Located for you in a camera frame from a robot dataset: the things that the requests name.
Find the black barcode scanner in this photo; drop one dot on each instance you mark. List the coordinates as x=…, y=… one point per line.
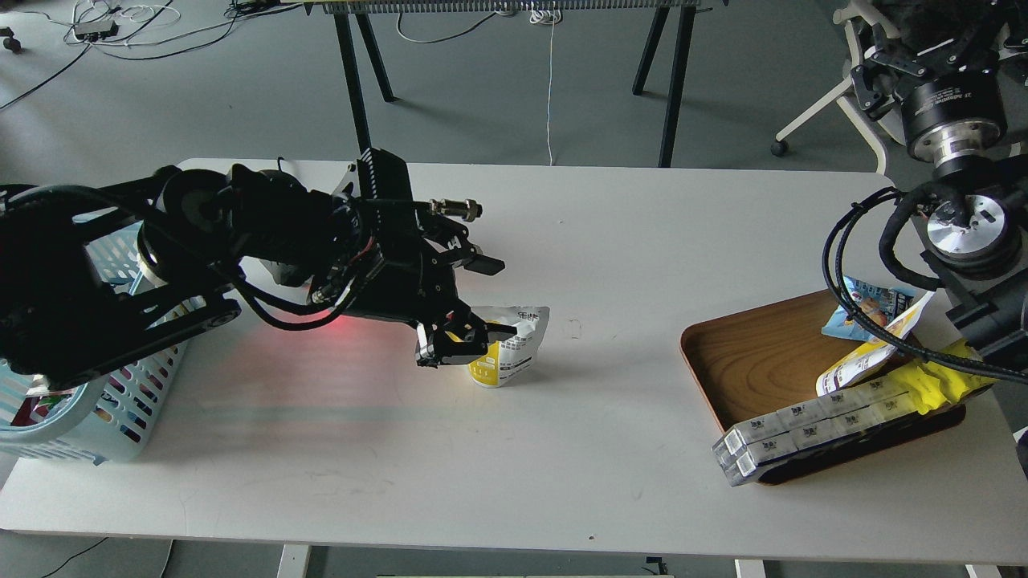
x=287, y=274

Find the yellow white flat sachet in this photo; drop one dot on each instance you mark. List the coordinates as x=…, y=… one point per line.
x=870, y=356

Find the lower white box strip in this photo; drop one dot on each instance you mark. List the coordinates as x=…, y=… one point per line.
x=812, y=461

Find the white box strip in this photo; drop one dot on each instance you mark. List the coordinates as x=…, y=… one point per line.
x=812, y=461
x=811, y=417

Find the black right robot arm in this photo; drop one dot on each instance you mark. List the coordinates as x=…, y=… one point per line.
x=939, y=63

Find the yellow white snack pouch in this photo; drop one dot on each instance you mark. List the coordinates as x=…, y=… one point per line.
x=506, y=359

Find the light blue plastic basket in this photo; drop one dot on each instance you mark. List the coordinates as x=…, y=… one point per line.
x=112, y=416

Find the upper white box strip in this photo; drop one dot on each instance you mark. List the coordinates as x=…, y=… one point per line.
x=811, y=417

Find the black trestle table legs right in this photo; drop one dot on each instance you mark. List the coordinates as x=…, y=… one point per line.
x=688, y=11

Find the red white snack bag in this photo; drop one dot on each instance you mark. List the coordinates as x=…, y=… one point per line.
x=37, y=409

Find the black trestle table legs left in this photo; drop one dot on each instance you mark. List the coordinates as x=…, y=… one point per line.
x=353, y=82

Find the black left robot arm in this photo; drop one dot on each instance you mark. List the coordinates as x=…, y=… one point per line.
x=94, y=279

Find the black trestle table legs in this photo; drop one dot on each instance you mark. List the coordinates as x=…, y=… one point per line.
x=353, y=82
x=688, y=11

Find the yellow cartoon snack pack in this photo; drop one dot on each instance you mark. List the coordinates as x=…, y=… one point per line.
x=933, y=387

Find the brown wooden tray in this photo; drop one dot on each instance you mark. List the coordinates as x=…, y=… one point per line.
x=758, y=361

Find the blue snack bag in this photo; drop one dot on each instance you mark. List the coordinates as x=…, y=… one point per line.
x=880, y=304

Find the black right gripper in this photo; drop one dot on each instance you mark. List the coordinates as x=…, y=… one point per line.
x=949, y=120

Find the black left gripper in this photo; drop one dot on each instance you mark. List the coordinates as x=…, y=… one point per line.
x=415, y=285

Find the white office chair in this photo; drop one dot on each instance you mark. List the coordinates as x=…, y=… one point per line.
x=857, y=18

